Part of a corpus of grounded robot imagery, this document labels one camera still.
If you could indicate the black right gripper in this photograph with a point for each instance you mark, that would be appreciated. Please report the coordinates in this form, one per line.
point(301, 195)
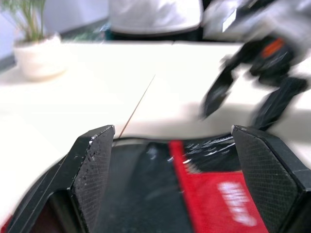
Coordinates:
point(271, 60)

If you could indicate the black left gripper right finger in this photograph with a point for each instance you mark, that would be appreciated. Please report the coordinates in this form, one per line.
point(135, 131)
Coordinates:
point(267, 174)

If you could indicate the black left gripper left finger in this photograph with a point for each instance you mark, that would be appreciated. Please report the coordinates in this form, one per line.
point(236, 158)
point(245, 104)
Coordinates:
point(91, 170)

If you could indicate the black and red paddle case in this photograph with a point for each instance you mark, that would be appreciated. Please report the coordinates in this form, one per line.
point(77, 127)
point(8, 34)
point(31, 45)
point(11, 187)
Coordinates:
point(155, 194)

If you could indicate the black chair seat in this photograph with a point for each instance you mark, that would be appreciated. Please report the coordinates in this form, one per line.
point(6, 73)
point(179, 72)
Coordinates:
point(155, 36)

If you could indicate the white plant pot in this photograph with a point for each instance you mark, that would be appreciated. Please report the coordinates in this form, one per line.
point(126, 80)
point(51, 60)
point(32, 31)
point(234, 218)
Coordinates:
point(39, 58)

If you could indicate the person in white top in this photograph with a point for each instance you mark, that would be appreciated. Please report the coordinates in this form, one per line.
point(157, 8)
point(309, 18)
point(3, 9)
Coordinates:
point(155, 14)

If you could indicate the green leafy plant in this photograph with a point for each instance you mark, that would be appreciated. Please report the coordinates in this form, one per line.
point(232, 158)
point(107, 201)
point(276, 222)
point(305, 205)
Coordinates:
point(30, 19)

